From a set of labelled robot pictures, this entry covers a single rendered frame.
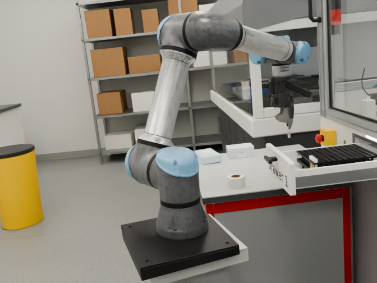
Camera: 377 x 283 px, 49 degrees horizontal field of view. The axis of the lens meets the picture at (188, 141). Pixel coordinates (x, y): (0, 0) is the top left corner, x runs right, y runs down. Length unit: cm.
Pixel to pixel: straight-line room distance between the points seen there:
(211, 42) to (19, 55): 498
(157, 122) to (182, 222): 30
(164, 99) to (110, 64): 402
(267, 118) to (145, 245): 129
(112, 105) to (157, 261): 431
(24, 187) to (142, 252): 261
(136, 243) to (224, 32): 64
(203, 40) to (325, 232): 93
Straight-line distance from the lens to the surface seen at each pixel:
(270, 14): 223
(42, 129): 606
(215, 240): 115
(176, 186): 112
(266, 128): 226
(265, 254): 170
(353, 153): 152
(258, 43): 131
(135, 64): 523
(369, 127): 156
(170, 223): 116
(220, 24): 121
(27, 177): 365
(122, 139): 539
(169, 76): 125
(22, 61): 604
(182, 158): 111
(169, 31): 128
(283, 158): 137
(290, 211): 166
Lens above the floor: 130
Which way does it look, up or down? 12 degrees down
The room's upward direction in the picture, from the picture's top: 6 degrees counter-clockwise
